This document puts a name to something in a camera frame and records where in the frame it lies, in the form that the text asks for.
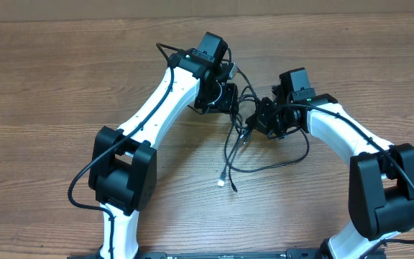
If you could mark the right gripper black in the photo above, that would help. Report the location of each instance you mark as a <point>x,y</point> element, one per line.
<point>259,122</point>

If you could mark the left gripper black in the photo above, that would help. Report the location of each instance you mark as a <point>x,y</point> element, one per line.
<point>226,105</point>

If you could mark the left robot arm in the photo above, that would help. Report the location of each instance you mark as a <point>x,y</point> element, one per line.
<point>124,171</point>

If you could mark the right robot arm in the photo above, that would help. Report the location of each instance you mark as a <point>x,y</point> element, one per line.
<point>381,174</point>

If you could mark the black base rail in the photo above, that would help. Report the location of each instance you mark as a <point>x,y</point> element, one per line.
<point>295,253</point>

